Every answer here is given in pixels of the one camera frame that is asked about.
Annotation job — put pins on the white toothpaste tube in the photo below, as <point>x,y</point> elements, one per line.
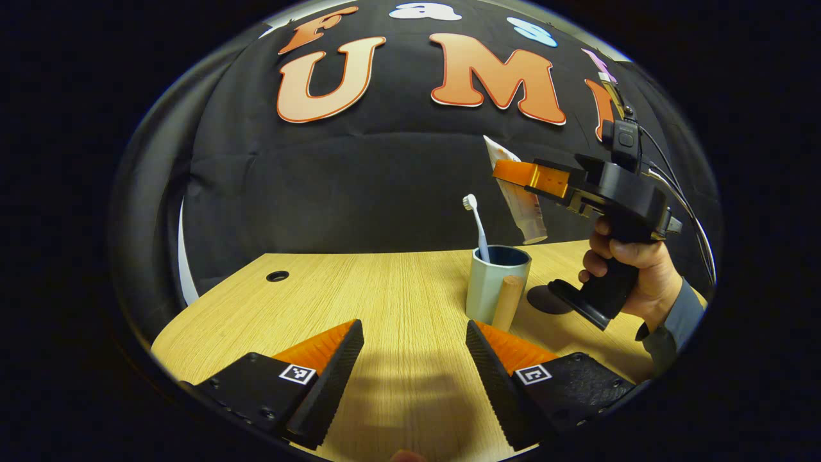
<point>529,212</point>

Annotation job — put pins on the white toothbrush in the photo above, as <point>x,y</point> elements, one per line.
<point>478,224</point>

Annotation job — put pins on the wooden desktop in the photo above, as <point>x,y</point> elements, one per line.
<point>385,301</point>

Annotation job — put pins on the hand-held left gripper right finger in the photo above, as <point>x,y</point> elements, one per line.
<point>500,388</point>

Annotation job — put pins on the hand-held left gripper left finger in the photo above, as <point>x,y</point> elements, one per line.
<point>327,385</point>

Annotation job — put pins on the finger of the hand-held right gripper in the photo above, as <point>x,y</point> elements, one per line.
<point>526,174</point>

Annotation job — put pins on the black backdrop cloth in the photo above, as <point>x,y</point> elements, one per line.
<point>385,192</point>

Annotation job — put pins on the dark round coaster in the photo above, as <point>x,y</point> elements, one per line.
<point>545,300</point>

